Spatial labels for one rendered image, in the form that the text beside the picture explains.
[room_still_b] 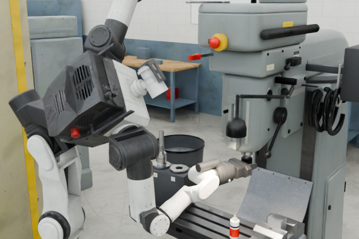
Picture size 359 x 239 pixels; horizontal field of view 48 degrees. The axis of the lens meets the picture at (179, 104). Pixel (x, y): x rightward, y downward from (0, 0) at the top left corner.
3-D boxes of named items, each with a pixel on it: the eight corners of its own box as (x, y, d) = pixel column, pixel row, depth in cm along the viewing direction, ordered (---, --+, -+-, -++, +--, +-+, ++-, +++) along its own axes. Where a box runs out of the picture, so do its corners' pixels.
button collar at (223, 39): (224, 52, 137) (225, 33, 136) (210, 50, 141) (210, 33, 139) (227, 51, 139) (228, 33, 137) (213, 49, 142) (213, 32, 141)
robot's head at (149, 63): (144, 92, 142) (157, 83, 137) (131, 71, 142) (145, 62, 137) (155, 86, 147) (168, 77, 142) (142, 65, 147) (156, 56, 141)
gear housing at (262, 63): (264, 79, 143) (265, 50, 140) (207, 71, 157) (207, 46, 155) (301, 67, 168) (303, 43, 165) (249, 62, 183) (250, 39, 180)
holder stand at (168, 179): (184, 213, 195) (184, 174, 190) (146, 202, 205) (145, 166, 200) (195, 202, 205) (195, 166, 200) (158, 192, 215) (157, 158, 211)
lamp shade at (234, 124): (226, 137, 139) (226, 120, 137) (225, 131, 146) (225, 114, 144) (247, 138, 138) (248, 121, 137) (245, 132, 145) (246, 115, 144)
